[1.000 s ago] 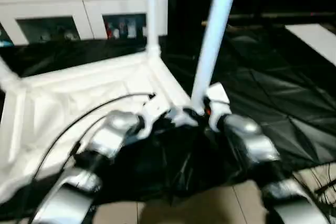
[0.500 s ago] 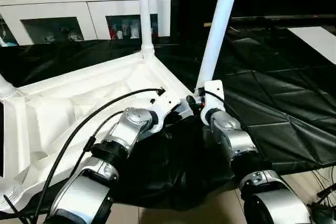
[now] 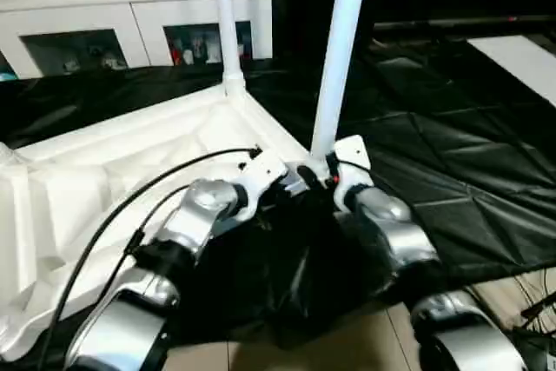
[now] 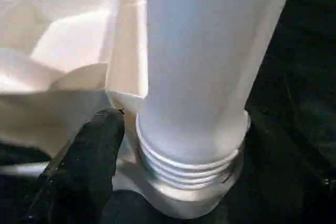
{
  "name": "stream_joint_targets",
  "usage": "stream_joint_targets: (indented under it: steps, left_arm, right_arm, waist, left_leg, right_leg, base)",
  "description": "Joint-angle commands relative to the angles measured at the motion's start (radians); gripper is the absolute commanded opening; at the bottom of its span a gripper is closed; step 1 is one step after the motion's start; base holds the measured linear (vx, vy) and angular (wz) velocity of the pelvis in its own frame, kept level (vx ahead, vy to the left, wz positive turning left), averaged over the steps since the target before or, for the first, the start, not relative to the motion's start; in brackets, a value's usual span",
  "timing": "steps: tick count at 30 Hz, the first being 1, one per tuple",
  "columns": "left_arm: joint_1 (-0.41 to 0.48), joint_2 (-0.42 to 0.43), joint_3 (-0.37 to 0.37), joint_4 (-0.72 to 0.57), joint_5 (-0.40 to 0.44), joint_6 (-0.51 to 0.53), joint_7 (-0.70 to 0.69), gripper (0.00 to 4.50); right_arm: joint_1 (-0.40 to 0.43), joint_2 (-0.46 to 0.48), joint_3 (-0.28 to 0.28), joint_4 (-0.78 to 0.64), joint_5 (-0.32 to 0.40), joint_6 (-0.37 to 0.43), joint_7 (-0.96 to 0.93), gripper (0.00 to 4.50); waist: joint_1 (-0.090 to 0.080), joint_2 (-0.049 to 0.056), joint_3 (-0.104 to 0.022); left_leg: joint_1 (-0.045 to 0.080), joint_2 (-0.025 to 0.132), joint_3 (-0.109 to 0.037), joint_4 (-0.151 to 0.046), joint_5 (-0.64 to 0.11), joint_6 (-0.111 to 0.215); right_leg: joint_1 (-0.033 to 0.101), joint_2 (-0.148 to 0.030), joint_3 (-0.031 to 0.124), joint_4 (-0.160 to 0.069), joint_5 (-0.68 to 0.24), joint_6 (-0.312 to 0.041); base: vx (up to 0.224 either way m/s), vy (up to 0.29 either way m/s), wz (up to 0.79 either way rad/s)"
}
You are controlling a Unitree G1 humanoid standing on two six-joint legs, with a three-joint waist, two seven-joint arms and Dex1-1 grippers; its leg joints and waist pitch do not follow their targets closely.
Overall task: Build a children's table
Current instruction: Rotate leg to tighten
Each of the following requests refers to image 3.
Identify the white plastic table leg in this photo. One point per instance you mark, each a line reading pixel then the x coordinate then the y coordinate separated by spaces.
pixel 340 49
pixel 226 15

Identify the white plastic table top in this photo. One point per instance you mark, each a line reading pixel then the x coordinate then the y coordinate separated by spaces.
pixel 113 171

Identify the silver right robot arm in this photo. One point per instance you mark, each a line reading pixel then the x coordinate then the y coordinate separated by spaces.
pixel 408 249

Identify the black plastic mat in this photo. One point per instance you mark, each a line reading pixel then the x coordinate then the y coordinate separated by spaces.
pixel 452 180

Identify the white flat board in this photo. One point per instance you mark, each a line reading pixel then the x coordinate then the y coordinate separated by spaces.
pixel 521 62

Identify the white cabinet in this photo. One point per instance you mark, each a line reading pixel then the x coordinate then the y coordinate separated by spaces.
pixel 130 2

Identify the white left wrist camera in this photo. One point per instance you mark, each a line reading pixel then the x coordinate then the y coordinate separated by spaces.
pixel 261 171

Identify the black metal rail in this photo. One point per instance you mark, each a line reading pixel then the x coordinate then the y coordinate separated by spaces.
pixel 469 22

